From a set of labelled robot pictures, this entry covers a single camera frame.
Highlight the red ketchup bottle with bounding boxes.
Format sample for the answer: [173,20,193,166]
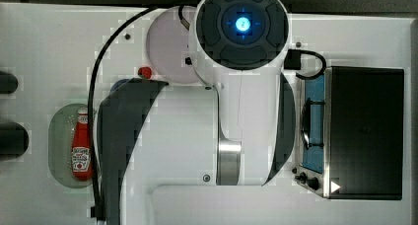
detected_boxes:
[71,107,93,181]

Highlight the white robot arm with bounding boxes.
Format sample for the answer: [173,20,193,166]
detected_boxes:
[95,0,296,225]

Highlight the green oval strainer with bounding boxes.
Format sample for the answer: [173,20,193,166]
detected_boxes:
[48,104,92,188]

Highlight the dark red strawberry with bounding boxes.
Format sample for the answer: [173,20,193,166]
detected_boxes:
[138,66,153,79]

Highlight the lilac round plate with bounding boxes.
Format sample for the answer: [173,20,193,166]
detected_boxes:
[146,6,198,85]

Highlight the blue bowl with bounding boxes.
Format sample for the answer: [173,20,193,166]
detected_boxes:
[110,79,130,93]

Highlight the silver toaster oven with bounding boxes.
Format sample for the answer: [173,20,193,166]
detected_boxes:
[295,66,404,200]

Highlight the lower black cylinder post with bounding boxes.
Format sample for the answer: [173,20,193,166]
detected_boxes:
[0,122,30,161]

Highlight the black cylinder post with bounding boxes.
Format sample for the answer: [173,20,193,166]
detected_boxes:
[0,122,30,161]
[0,71,19,94]

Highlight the upper black cylinder post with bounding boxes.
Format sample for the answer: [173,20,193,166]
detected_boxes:
[0,71,19,94]

